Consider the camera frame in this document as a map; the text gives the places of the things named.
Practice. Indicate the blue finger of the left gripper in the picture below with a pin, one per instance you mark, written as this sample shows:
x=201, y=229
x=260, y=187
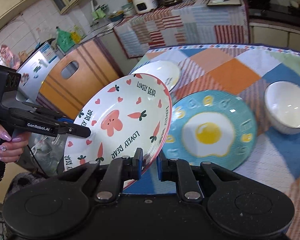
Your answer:
x=75, y=129

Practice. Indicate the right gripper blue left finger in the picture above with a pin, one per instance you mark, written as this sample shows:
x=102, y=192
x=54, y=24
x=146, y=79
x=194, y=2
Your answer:
x=118, y=171

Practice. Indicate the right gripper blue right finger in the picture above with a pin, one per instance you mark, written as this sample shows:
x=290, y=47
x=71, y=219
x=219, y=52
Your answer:
x=180, y=172

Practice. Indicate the pink bear carrot plate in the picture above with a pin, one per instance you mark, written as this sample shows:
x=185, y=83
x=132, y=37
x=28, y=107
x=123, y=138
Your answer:
x=132, y=112

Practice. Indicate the teal fried egg plate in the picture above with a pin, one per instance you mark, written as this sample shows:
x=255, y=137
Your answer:
x=213, y=126

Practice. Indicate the white plate with sun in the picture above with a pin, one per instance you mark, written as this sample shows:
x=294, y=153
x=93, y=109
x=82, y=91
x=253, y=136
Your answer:
x=166, y=71

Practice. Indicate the white ribbed bowl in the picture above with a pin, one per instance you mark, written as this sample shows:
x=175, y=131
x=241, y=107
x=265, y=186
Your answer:
x=282, y=106

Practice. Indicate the left hand pink nails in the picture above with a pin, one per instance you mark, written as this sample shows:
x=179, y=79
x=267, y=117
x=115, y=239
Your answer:
x=12, y=148

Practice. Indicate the wooden chair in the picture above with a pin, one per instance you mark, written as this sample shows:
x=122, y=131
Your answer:
x=77, y=77

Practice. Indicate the silver refrigerator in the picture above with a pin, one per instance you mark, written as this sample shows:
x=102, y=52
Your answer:
x=35, y=70

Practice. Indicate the green plastic bag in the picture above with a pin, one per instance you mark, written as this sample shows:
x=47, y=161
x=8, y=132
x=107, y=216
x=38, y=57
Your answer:
x=64, y=40

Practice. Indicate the colourful checkered tablecloth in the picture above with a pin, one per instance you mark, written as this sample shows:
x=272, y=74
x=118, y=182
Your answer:
x=246, y=71

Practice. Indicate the white rice cooker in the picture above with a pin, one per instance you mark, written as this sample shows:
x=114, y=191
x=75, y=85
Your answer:
x=145, y=6

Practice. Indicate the striped patchwork counter cloth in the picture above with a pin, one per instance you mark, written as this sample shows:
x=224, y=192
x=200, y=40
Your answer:
x=190, y=22

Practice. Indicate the black cutting board tray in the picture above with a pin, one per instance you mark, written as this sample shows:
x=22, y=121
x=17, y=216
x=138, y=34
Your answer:
x=224, y=3

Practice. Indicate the black gas stove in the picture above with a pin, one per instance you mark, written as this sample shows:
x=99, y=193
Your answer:
x=276, y=13

